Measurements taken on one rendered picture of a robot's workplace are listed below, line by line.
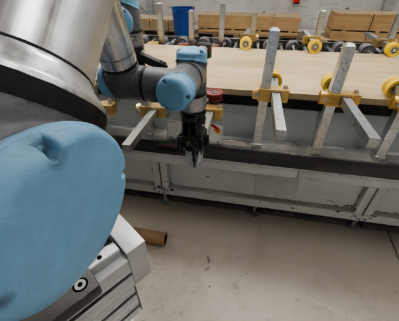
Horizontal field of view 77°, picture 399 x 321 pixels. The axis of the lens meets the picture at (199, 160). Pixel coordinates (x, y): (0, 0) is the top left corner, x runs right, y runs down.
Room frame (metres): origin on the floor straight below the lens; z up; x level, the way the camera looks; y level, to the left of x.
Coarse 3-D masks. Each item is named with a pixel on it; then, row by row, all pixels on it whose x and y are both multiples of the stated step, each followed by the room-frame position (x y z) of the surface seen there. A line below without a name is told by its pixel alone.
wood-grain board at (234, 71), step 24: (168, 48) 1.88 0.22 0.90; (216, 48) 1.88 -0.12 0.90; (240, 48) 1.88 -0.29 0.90; (216, 72) 1.35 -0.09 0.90; (240, 72) 1.35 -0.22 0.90; (288, 72) 1.35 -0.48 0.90; (312, 72) 1.35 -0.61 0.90; (360, 72) 1.35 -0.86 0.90; (384, 72) 1.35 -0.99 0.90; (312, 96) 1.04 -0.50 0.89; (384, 96) 1.02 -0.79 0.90
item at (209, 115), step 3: (210, 102) 1.05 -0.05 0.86; (207, 111) 0.96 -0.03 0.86; (210, 111) 0.96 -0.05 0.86; (213, 111) 0.96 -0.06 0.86; (207, 114) 0.93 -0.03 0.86; (210, 114) 0.93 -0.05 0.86; (213, 114) 0.94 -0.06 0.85; (207, 117) 0.90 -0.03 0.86; (210, 117) 0.90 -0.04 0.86; (213, 117) 0.95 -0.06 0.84; (207, 120) 0.88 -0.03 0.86; (210, 120) 0.88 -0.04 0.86; (207, 123) 0.86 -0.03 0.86; (210, 123) 0.88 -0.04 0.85; (207, 126) 0.83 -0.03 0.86; (210, 126) 0.88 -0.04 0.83; (207, 129) 0.81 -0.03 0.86; (207, 132) 0.80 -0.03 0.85; (195, 156) 0.65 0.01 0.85; (195, 159) 0.65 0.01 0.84
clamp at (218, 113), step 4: (208, 104) 1.00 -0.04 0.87; (212, 104) 1.00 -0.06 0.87; (208, 108) 0.97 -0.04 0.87; (212, 108) 0.97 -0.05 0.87; (216, 108) 0.97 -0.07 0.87; (220, 108) 0.97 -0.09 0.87; (216, 112) 0.95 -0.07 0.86; (220, 112) 0.95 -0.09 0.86; (216, 116) 0.95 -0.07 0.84; (220, 116) 0.95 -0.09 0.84; (220, 120) 0.95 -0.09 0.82
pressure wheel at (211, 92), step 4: (208, 92) 1.05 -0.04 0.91; (212, 92) 1.05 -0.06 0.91; (216, 92) 1.06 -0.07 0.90; (220, 92) 1.05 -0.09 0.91; (208, 96) 1.03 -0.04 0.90; (212, 96) 1.02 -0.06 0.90; (216, 96) 1.02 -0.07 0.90; (220, 96) 1.03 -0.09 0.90; (208, 100) 1.03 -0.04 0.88; (212, 100) 1.02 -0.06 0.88; (216, 100) 1.02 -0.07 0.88; (220, 100) 1.03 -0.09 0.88
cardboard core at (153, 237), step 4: (136, 228) 0.97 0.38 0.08; (140, 228) 0.98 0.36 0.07; (140, 232) 0.94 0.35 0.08; (144, 232) 0.94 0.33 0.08; (148, 232) 0.94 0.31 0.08; (152, 232) 0.94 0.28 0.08; (156, 232) 0.94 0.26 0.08; (160, 232) 0.94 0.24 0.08; (164, 232) 0.94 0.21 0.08; (144, 236) 0.92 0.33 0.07; (148, 236) 0.92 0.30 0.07; (152, 236) 0.91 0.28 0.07; (156, 236) 0.91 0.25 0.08; (160, 236) 0.91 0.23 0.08; (164, 236) 0.92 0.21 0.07; (148, 240) 0.90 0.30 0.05; (152, 240) 0.90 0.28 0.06; (156, 240) 0.90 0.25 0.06; (160, 240) 0.90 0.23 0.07; (164, 240) 0.93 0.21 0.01; (156, 244) 0.89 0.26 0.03; (160, 244) 0.89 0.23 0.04; (164, 244) 0.90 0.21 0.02
